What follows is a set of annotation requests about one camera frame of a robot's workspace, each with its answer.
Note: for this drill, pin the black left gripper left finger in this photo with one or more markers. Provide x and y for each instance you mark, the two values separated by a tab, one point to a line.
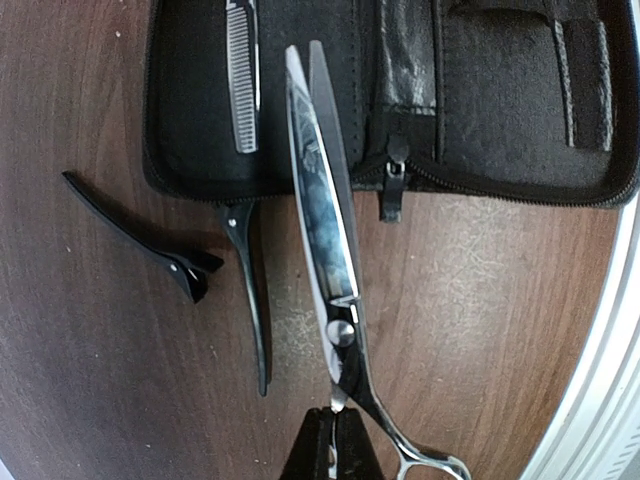
309	456

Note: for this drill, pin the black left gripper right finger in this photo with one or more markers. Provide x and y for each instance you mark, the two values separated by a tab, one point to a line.
356	457

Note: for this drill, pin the silver plain hair scissors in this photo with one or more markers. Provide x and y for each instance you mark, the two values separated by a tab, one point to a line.
327	223

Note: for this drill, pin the black zip tool case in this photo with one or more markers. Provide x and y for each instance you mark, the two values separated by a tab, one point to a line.
533	101

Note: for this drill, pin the silver thinning scissors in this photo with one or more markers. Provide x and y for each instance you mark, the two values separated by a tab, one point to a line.
243	73

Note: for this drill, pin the black hair clip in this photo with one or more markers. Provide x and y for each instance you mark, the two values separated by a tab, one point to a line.
241	222
186	264

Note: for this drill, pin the aluminium front rail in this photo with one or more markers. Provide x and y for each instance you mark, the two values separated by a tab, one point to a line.
595	431

